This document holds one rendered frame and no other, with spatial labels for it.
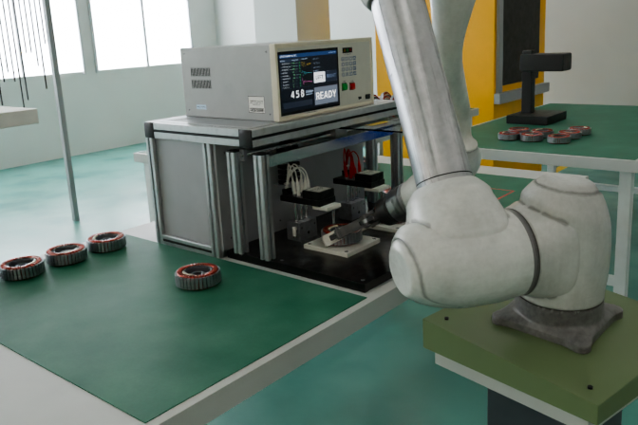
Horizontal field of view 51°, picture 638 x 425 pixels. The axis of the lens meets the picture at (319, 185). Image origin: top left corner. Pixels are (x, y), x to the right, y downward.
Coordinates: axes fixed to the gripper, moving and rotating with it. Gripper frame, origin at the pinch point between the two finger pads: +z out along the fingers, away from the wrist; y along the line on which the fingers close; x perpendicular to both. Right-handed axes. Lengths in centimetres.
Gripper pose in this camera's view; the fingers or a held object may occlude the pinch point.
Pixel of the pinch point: (342, 233)
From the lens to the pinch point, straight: 182.8
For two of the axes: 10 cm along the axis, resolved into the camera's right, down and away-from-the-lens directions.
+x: 4.2, 9.0, -1.2
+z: -6.4, 3.8, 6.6
